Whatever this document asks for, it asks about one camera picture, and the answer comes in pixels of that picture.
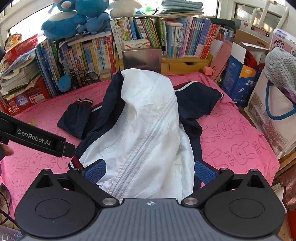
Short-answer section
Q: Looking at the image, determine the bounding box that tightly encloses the blue plush toy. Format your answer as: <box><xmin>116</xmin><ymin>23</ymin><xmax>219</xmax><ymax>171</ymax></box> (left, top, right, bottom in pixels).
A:
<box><xmin>75</xmin><ymin>0</ymin><xmax>112</xmax><ymax>35</ymax></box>
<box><xmin>41</xmin><ymin>0</ymin><xmax>87</xmax><ymax>41</ymax></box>

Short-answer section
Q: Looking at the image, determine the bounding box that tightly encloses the brown shiny box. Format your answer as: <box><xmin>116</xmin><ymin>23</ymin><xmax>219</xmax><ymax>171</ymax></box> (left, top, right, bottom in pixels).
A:
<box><xmin>122</xmin><ymin>48</ymin><xmax>162</xmax><ymax>74</ymax></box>

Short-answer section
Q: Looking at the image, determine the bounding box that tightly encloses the colourful toy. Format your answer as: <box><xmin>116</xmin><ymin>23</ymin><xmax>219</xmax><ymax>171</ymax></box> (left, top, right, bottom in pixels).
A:
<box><xmin>5</xmin><ymin>34</ymin><xmax>23</xmax><ymax>50</ymax></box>

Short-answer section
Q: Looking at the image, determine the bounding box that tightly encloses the pink cardboard folder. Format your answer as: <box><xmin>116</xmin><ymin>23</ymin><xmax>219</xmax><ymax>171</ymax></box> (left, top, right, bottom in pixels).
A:
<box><xmin>210</xmin><ymin>40</ymin><xmax>233</xmax><ymax>82</ymax></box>

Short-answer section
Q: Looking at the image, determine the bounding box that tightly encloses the white tote bag blue trim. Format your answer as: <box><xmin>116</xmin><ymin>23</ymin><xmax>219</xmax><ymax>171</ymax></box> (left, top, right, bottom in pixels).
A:
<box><xmin>246</xmin><ymin>69</ymin><xmax>296</xmax><ymax>159</ymax></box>

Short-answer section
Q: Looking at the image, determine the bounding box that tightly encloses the stack of flat books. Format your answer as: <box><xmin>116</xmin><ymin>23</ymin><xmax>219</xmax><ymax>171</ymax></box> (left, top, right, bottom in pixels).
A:
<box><xmin>159</xmin><ymin>0</ymin><xmax>204</xmax><ymax>17</ymax></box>

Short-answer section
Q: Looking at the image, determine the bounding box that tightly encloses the blue carton box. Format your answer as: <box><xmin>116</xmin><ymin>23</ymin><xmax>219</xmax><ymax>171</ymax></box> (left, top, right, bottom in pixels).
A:
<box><xmin>221</xmin><ymin>42</ymin><xmax>264</xmax><ymax>107</ymax></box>

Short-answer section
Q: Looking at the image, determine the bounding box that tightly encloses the small red plastic basket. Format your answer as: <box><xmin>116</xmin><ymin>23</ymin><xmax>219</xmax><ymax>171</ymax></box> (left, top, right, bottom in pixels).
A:
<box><xmin>3</xmin><ymin>34</ymin><xmax>39</xmax><ymax>66</ymax></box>

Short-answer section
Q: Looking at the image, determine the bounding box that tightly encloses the black bicycle model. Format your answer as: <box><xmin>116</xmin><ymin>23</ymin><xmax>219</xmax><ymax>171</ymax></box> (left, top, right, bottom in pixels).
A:
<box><xmin>69</xmin><ymin>71</ymin><xmax>99</xmax><ymax>90</ymax></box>

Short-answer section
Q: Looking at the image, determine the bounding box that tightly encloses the white and navy zip jacket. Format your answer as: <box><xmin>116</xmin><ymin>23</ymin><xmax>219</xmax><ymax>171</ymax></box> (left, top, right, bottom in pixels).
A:
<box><xmin>57</xmin><ymin>68</ymin><xmax>225</xmax><ymax>200</ymax></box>

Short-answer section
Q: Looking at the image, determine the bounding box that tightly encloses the white pipe rack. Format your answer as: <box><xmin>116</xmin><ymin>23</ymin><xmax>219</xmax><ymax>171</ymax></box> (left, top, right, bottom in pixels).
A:
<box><xmin>253</xmin><ymin>0</ymin><xmax>290</xmax><ymax>30</ymax></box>

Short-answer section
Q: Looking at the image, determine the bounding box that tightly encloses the white and orange small box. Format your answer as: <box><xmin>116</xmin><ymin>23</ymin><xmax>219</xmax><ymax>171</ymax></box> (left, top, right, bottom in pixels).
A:
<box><xmin>124</xmin><ymin>39</ymin><xmax>151</xmax><ymax>49</ymax></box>

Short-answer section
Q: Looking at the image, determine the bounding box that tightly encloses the wooden desk organizer with drawers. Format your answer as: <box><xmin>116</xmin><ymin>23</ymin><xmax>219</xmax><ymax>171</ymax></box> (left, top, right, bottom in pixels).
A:
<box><xmin>115</xmin><ymin>54</ymin><xmax>213</xmax><ymax>75</ymax></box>

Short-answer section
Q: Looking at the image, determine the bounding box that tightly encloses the brown cardboard box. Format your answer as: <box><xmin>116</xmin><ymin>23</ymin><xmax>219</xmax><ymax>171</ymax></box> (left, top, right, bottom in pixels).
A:
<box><xmin>233</xmin><ymin>20</ymin><xmax>271</xmax><ymax>49</ymax></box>

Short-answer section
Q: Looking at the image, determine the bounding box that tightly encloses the row of green spine books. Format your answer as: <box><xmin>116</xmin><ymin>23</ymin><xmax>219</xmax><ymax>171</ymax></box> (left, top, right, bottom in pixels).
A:
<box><xmin>110</xmin><ymin>16</ymin><xmax>167</xmax><ymax>59</ymax></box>

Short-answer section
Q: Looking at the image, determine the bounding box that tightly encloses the person's left hand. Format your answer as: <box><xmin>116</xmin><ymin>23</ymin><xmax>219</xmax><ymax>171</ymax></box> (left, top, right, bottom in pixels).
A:
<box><xmin>0</xmin><ymin>143</ymin><xmax>14</xmax><ymax>161</ymax></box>

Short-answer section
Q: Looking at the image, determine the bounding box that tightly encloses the purple ribbon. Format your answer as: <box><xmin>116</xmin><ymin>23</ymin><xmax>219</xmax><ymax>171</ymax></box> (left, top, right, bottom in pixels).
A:
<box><xmin>280</xmin><ymin>85</ymin><xmax>296</xmax><ymax>104</ymax></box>

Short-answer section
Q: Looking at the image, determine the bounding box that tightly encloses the pink rabbit printed blanket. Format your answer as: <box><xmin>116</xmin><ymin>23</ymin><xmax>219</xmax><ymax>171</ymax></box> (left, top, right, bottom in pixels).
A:
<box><xmin>0</xmin><ymin>72</ymin><xmax>281</xmax><ymax>232</ymax></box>

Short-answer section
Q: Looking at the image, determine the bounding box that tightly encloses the beige small jar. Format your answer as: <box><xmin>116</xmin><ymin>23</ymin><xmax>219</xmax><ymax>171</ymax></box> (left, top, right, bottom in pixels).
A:
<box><xmin>99</xmin><ymin>68</ymin><xmax>112</xmax><ymax>82</ymax></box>

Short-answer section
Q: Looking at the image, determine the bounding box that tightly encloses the grey knitted cloth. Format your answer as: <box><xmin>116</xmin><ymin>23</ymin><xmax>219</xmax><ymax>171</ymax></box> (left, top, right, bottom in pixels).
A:
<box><xmin>264</xmin><ymin>47</ymin><xmax>296</xmax><ymax>93</ymax></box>

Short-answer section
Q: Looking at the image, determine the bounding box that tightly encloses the stack of papers and booklets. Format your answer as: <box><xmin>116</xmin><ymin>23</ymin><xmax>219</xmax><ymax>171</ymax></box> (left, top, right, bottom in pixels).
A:
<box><xmin>0</xmin><ymin>50</ymin><xmax>42</xmax><ymax>99</ymax></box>

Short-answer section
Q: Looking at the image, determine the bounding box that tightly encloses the red cloth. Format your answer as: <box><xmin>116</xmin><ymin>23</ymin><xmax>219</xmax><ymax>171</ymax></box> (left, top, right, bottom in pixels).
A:
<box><xmin>243</xmin><ymin>50</ymin><xmax>258</xmax><ymax>69</ymax></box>

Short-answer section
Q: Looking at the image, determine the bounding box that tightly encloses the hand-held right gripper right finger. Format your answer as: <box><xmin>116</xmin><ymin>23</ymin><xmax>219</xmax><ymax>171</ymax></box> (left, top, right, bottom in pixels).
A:
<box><xmin>181</xmin><ymin>160</ymin><xmax>270</xmax><ymax>207</ymax></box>

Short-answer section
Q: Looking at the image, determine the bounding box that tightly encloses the blue plush ball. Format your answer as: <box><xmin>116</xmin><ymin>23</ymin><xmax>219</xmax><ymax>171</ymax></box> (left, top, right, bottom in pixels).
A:
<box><xmin>58</xmin><ymin>74</ymin><xmax>72</xmax><ymax>92</ymax></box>

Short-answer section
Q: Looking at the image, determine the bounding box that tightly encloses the row of blue red books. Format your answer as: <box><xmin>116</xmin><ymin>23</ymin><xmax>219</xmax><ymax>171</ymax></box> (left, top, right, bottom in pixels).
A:
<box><xmin>165</xmin><ymin>16</ymin><xmax>221</xmax><ymax>59</ymax></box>

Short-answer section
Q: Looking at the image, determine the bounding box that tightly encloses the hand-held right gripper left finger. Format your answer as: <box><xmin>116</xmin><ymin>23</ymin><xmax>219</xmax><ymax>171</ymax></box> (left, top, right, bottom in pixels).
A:
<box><xmin>32</xmin><ymin>159</ymin><xmax>120</xmax><ymax>207</ymax></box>

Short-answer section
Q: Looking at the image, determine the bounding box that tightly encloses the row of tall thin books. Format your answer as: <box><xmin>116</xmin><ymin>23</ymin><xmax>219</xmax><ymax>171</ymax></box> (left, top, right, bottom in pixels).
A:
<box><xmin>35</xmin><ymin>35</ymin><xmax>116</xmax><ymax>97</ymax></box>

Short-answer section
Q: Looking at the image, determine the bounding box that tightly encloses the cartoon printed box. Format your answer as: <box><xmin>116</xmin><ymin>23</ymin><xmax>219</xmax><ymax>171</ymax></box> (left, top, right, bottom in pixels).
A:
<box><xmin>269</xmin><ymin>28</ymin><xmax>296</xmax><ymax>51</ymax></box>

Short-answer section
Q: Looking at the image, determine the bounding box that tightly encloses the red plastic basket blue label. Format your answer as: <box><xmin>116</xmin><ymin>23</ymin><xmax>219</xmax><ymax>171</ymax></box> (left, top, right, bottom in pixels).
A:
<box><xmin>0</xmin><ymin>76</ymin><xmax>51</xmax><ymax>116</ymax></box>

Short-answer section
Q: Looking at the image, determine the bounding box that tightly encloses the white plush toy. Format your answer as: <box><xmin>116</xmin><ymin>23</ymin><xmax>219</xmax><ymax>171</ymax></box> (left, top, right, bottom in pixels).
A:
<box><xmin>109</xmin><ymin>0</ymin><xmax>142</xmax><ymax>18</ymax></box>

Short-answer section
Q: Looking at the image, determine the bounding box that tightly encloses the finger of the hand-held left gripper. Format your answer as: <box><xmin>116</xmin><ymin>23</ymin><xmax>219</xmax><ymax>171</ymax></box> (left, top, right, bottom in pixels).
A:
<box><xmin>63</xmin><ymin>142</ymin><xmax>76</xmax><ymax>158</ymax></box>

